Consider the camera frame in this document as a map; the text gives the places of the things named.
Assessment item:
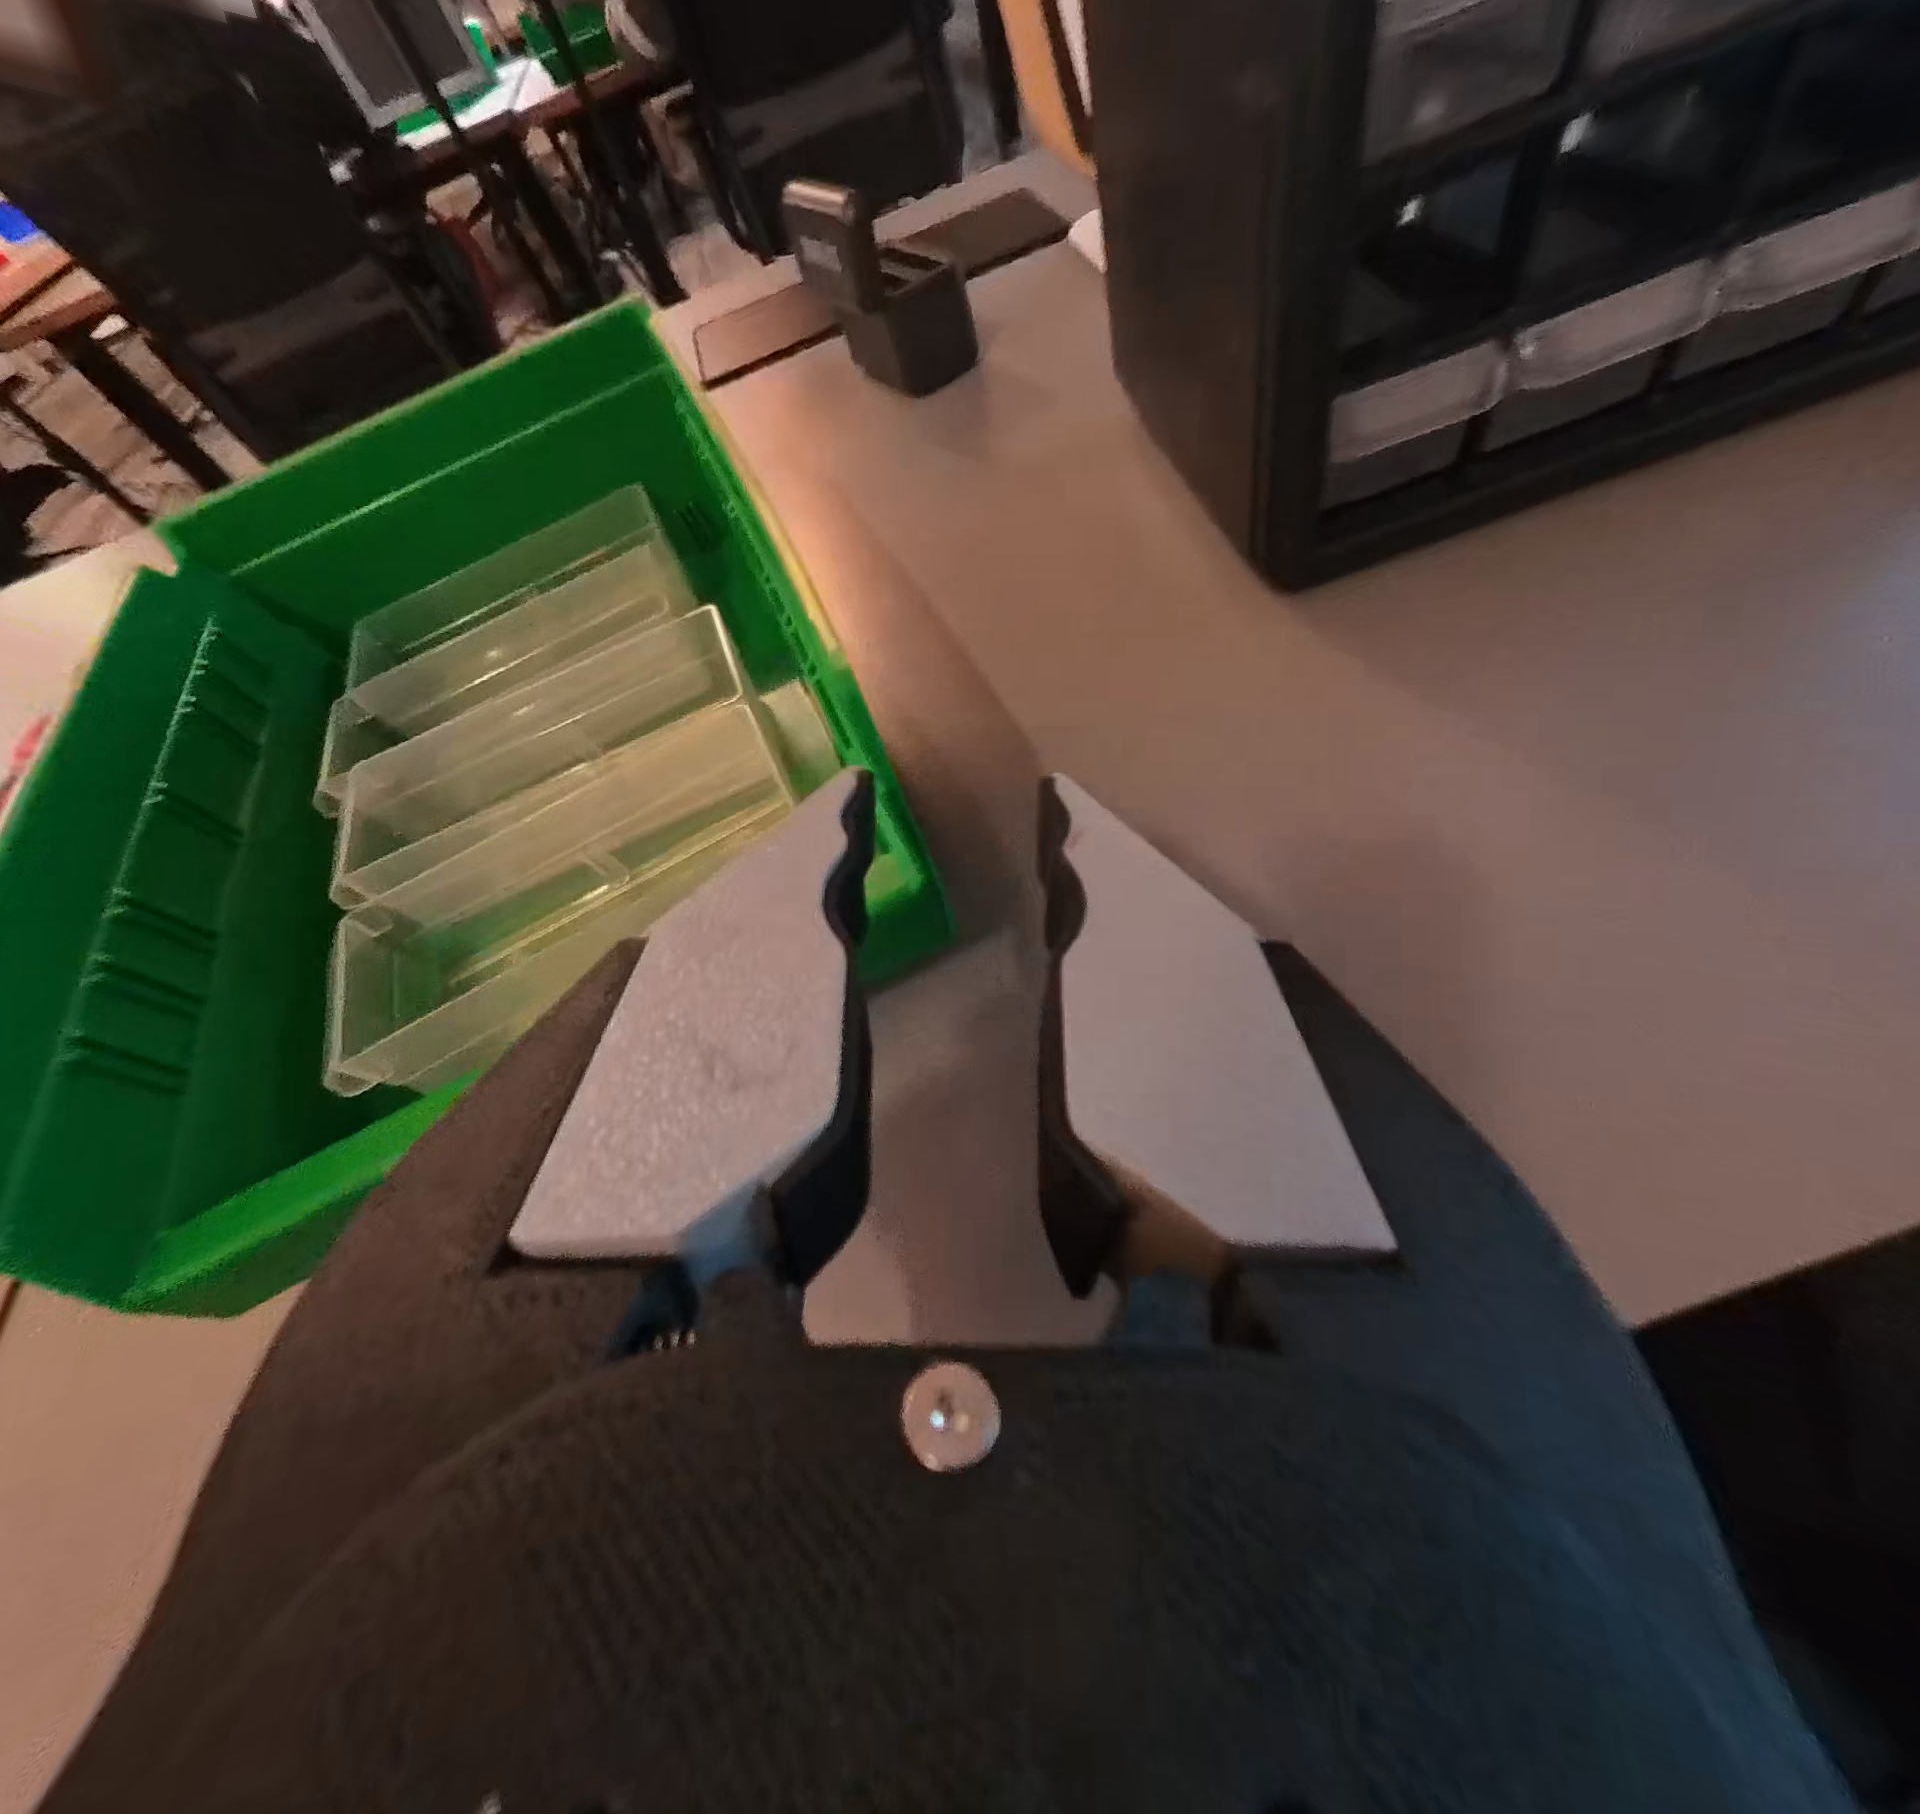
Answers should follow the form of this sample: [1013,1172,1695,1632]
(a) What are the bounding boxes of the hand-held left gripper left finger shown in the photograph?
[508,767,879,1288]

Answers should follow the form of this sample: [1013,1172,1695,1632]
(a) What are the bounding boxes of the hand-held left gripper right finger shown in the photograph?
[1033,774,1404,1301]

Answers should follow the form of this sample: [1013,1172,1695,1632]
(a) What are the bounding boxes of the clear plastic drawer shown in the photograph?
[312,605,752,816]
[345,483,699,736]
[322,823,782,1100]
[329,704,796,929]

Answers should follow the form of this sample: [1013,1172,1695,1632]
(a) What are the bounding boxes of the green plastic bin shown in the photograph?
[0,296,959,1318]

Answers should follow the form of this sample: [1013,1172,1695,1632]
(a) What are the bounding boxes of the black drawer cabinet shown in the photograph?
[1072,0,1920,593]

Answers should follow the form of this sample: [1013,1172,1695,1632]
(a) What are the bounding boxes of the set of clear cabinet drawers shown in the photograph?
[1327,0,1920,503]

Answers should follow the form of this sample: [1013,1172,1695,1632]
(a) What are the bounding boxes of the person's dark clothing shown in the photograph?
[1636,1229,1920,1814]

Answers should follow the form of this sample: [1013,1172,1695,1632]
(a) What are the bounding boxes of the black desk box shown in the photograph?
[779,176,979,396]

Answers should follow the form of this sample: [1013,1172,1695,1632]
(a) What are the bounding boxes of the black office chair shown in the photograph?
[632,0,961,254]

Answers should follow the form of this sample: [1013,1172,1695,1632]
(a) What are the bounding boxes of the black table cable hatch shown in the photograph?
[694,186,1073,388]

